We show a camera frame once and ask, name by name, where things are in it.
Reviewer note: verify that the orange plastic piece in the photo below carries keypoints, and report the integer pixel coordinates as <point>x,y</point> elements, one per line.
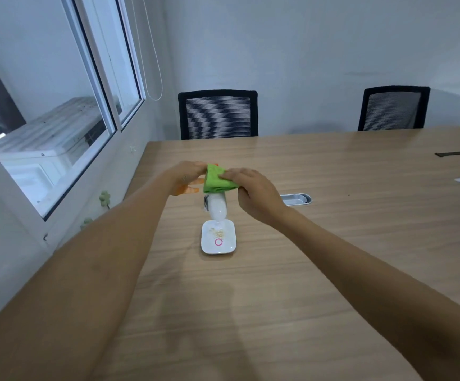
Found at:
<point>192,190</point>

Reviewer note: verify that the white window frame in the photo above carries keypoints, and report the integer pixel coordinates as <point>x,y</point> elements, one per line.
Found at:
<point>99,71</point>

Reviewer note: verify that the person's left forearm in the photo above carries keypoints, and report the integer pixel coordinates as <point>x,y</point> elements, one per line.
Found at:
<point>87,281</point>

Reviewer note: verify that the person's left fingers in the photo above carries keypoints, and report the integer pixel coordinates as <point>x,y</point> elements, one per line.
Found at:
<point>198,170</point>

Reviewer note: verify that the white outdoor air conditioner unit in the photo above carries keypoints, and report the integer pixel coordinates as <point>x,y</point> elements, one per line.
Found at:
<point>47,138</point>

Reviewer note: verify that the green cleaning cloth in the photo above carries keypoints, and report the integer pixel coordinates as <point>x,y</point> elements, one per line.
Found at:
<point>214,180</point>

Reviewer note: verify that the food crumbs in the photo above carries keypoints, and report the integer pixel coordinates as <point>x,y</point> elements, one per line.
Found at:
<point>217,232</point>

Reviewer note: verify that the person's left hand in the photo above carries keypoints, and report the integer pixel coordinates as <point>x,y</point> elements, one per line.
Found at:
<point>184,174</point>

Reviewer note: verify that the black mesh office chair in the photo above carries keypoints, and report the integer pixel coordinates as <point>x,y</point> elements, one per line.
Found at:
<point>218,114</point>
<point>393,109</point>

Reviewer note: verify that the white square plate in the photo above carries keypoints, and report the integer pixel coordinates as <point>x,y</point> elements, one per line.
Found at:
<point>218,238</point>

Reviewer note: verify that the person's right forearm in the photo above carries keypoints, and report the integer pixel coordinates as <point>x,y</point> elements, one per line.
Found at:
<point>372,297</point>

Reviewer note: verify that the person's right fingers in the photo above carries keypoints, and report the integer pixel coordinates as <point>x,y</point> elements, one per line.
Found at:
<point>234,175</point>

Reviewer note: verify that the green clover wall sticker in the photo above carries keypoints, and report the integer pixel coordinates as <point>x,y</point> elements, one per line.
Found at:
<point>104,198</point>
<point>87,223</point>

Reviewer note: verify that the person's right hand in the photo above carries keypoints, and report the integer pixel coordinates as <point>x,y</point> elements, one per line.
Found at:
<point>257,198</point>

